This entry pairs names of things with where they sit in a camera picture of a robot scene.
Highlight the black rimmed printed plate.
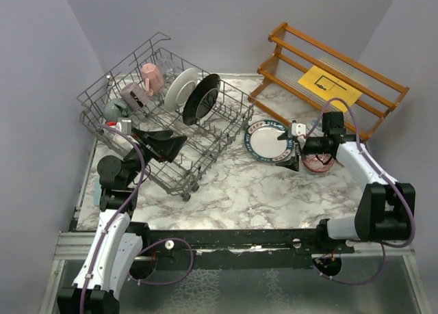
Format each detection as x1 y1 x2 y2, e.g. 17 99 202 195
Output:
164 68 198 112

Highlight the pink cream mug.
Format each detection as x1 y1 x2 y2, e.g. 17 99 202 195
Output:
140 63 164 97

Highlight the yellow paper card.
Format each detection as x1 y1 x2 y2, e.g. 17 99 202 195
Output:
298 66 362 107

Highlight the light blue sponge bar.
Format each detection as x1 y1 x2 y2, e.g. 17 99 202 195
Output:
93 178 101 208

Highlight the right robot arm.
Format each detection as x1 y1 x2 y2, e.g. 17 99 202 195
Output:
278 112 415 253

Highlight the purple mug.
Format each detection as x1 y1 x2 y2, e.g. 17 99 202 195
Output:
120 82 149 112

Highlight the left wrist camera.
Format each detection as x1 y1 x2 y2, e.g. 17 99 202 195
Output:
105 118 133 135

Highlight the black mounting base bar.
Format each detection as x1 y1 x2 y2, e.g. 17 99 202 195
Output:
127 222 354 271

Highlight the clear drinking glass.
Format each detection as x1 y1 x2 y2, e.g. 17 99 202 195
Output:
156 57 175 78

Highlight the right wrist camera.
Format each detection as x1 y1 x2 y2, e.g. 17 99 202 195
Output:
288 120 307 144

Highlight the dark grey mug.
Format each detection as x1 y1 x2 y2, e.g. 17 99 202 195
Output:
103 99 133 122

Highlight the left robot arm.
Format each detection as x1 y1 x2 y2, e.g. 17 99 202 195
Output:
57 127 187 313

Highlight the black rimmed cream plate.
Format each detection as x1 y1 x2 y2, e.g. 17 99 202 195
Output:
183 74 221 126

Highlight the orange wooden shelf rack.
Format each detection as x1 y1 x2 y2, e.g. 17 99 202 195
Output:
248 22 409 141

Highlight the red patterned glass bowl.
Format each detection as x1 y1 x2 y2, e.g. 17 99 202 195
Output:
302 154 335 174

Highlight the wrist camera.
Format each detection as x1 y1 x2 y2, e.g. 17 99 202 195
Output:
105 118 133 135
288 120 307 144

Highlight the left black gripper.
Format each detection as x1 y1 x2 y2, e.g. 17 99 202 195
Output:
124 127 187 187

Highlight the blue rimmed white plate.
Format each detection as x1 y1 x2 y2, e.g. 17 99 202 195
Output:
244 120 295 163

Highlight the grey wire dish rack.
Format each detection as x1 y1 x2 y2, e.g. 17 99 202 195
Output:
77 32 254 200

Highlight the white grey mug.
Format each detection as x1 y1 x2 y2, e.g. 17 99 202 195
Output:
113 134 130 149

